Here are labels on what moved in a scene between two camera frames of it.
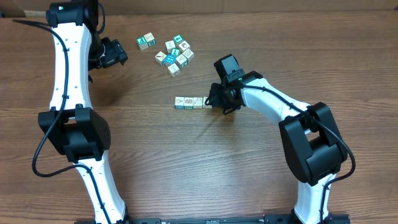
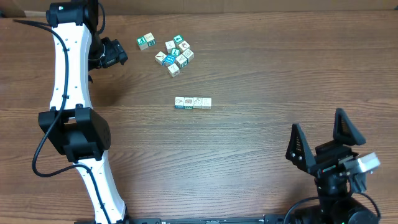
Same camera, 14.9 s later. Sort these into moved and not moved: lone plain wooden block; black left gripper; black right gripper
Moved: black right gripper
Not moved: lone plain wooden block; black left gripper
